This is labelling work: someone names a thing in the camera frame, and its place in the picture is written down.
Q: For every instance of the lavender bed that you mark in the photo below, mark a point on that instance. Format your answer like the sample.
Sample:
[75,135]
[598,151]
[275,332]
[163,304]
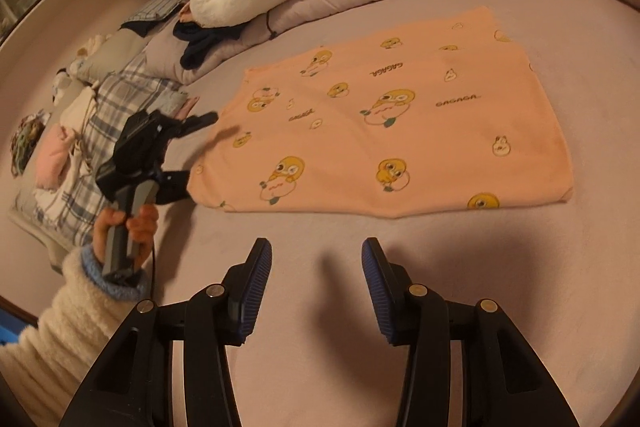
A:
[500,282]

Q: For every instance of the person's left hand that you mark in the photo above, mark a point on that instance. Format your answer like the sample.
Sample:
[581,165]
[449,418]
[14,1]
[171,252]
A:
[145,227]

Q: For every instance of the person's left forearm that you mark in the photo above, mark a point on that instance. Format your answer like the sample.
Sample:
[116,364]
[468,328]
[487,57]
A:
[55,332]

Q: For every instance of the black cloth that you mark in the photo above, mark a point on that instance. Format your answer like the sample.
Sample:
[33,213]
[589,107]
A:
[136,28]

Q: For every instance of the multicoloured patterned cloth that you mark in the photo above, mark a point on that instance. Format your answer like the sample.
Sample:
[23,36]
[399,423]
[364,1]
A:
[27,142]

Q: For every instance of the beige pillow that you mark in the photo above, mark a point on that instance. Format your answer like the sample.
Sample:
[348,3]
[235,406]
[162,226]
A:
[110,52]

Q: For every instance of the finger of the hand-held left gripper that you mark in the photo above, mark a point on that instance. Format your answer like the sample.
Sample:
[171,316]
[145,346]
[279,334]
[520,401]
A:
[175,186]
[200,120]

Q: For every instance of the cream garment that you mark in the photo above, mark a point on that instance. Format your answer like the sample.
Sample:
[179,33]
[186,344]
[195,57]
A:
[75,112]

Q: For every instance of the pink crumpled garment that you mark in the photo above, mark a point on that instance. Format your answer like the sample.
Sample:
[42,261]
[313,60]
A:
[187,12]

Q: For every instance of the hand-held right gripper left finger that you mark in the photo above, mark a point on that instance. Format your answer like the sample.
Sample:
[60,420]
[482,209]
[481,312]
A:
[255,287]

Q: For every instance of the small white plush toy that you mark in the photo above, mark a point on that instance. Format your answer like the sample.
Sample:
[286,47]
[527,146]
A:
[87,52]

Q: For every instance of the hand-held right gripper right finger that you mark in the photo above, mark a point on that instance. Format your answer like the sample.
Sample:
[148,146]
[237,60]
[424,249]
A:
[376,292]

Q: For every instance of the plaid blanket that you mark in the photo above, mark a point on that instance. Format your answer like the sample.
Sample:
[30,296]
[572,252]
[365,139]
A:
[125,87]

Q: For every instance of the dark navy garment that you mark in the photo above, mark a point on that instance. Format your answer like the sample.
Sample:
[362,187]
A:
[200,47]

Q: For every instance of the pink folded cloth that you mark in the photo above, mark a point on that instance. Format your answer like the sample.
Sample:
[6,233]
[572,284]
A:
[186,107]

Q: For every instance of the blue plaid pillow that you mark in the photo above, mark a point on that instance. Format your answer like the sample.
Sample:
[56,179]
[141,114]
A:
[157,9]

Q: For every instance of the pink knit garment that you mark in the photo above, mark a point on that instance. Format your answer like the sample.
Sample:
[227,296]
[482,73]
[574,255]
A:
[52,157]

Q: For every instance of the orange printed long-sleeve shirt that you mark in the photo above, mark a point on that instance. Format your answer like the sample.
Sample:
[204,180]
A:
[350,142]

